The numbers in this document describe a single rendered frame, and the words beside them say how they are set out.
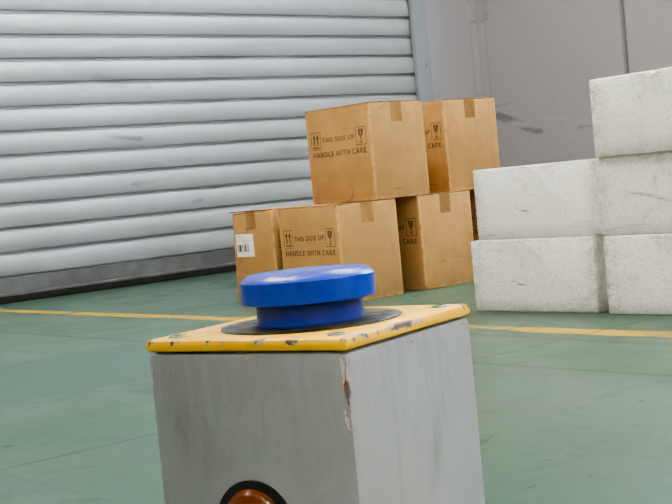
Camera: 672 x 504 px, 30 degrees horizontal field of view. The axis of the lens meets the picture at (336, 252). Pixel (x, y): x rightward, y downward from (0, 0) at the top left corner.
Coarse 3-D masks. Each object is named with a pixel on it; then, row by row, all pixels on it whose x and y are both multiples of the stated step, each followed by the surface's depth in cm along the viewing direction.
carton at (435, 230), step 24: (456, 192) 406; (408, 216) 399; (432, 216) 399; (456, 216) 406; (408, 240) 400; (432, 240) 399; (456, 240) 406; (408, 264) 401; (432, 264) 398; (456, 264) 405; (408, 288) 402; (432, 288) 398
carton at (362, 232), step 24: (288, 216) 393; (312, 216) 383; (336, 216) 374; (360, 216) 380; (384, 216) 386; (288, 240) 394; (312, 240) 384; (336, 240) 375; (360, 240) 379; (384, 240) 385; (288, 264) 395; (312, 264) 386; (336, 264) 377; (384, 264) 385; (384, 288) 385
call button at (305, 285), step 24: (360, 264) 38; (240, 288) 37; (264, 288) 36; (288, 288) 35; (312, 288) 35; (336, 288) 35; (360, 288) 36; (264, 312) 36; (288, 312) 36; (312, 312) 36; (336, 312) 36; (360, 312) 37
